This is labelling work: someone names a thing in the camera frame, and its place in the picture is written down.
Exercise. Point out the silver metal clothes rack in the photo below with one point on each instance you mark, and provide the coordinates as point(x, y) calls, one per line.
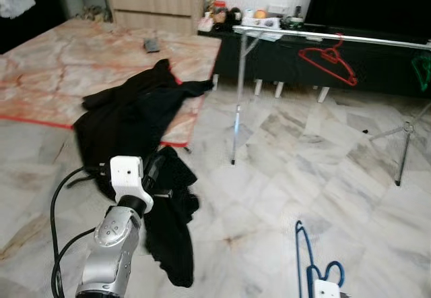
point(377, 40)

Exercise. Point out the orange ball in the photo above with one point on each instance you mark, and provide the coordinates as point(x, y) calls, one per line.
point(260, 13)

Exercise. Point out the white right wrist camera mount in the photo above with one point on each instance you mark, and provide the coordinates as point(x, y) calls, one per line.
point(326, 290)

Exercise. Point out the blue plastic hanger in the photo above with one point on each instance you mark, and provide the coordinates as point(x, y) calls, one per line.
point(304, 251)

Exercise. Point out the red plastic hanger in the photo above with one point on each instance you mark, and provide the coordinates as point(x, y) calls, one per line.
point(353, 80)

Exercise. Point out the green plastic hanger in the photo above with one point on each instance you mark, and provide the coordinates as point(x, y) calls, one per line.
point(424, 85)

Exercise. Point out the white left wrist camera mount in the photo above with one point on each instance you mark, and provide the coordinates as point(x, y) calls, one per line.
point(126, 173)

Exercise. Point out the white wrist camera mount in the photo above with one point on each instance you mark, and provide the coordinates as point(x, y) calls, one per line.
point(326, 290)
point(126, 173)

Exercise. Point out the small dark flat device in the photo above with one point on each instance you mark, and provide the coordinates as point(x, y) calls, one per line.
point(152, 45)

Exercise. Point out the light wooden cabinet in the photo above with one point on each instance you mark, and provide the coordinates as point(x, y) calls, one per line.
point(155, 8)

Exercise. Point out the plain black garment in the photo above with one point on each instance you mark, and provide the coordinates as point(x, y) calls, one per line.
point(172, 244)

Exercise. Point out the large black television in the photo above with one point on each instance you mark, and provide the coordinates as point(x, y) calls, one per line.
point(370, 5)

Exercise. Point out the jar with red lid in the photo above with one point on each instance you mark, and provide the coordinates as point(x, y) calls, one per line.
point(219, 9)

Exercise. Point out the white cloth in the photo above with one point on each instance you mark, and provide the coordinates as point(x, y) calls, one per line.
point(15, 0)

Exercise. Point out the stack of white papers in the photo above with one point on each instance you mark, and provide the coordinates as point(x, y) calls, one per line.
point(262, 23)

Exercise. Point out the black low tv console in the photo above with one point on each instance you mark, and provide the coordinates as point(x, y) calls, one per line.
point(377, 69)

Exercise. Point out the black garment with red trim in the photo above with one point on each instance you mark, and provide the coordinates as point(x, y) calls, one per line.
point(135, 116)

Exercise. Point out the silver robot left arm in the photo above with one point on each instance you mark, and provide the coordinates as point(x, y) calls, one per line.
point(111, 251)

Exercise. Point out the pink tissue box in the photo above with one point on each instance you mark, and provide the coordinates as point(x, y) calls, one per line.
point(206, 21)

